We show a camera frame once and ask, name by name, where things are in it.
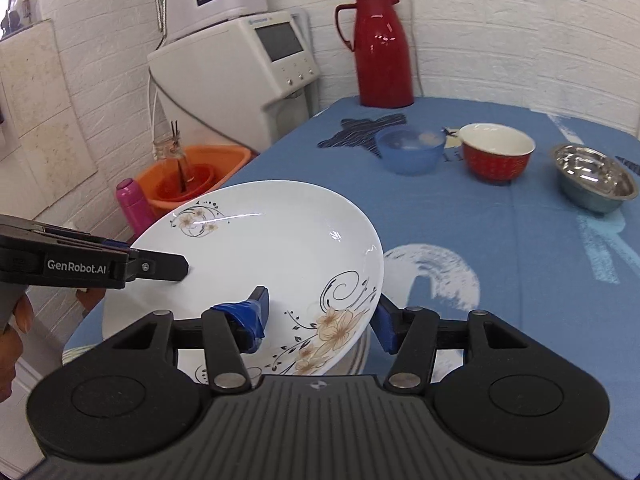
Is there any white floral plate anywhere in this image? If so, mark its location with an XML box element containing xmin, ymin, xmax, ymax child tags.
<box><xmin>102</xmin><ymin>180</ymin><xmax>384</xmax><ymax>379</ymax></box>

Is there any blue plastic bowl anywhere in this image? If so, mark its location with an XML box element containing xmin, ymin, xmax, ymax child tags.
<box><xmin>374</xmin><ymin>125</ymin><xmax>446</xmax><ymax>176</ymax></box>

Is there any red white ceramic bowl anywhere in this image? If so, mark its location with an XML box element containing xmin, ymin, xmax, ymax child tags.
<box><xmin>458</xmin><ymin>122</ymin><xmax>536</xmax><ymax>182</ymax></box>

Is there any stainless steel bowl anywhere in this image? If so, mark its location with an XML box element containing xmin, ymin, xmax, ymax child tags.
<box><xmin>551</xmin><ymin>143</ymin><xmax>639</xmax><ymax>214</ymax></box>

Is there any person's left hand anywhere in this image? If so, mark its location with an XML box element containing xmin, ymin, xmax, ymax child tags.
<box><xmin>0</xmin><ymin>286</ymin><xmax>108</xmax><ymax>403</ymax></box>

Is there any blue patterned tablecloth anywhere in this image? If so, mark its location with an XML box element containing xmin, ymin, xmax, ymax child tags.
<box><xmin>234</xmin><ymin>99</ymin><xmax>639</xmax><ymax>479</ymax></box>

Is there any pink water bottle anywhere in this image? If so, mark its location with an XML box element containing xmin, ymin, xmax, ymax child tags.
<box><xmin>115</xmin><ymin>178</ymin><xmax>156</xmax><ymax>237</ymax></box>

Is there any orange plastic basin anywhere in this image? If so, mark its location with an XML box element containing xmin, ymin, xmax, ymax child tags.
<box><xmin>134</xmin><ymin>145</ymin><xmax>253</xmax><ymax>217</ymax></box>

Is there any glass bottle with sticks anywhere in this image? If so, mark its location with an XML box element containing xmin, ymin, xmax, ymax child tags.
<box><xmin>153</xmin><ymin>120</ymin><xmax>193</xmax><ymax>194</ymax></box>

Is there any white screen appliance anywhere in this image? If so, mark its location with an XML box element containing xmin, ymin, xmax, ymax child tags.
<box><xmin>149</xmin><ymin>9</ymin><xmax>321</xmax><ymax>153</ymax></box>

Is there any red thermos jug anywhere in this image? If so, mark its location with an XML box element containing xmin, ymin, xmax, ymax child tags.
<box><xmin>334</xmin><ymin>0</ymin><xmax>414</xmax><ymax>108</ymax></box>

